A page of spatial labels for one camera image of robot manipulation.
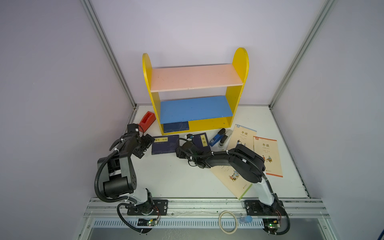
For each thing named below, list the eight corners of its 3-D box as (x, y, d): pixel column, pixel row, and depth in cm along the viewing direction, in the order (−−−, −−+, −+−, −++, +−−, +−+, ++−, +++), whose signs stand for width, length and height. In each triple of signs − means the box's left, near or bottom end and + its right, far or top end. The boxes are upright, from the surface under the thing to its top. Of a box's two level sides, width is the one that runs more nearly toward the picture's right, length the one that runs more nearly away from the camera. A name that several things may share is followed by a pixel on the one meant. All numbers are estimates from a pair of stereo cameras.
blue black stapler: (208, 144, 99) (209, 141, 96) (221, 130, 106) (222, 127, 103) (212, 147, 97) (213, 144, 94) (225, 133, 105) (226, 130, 102)
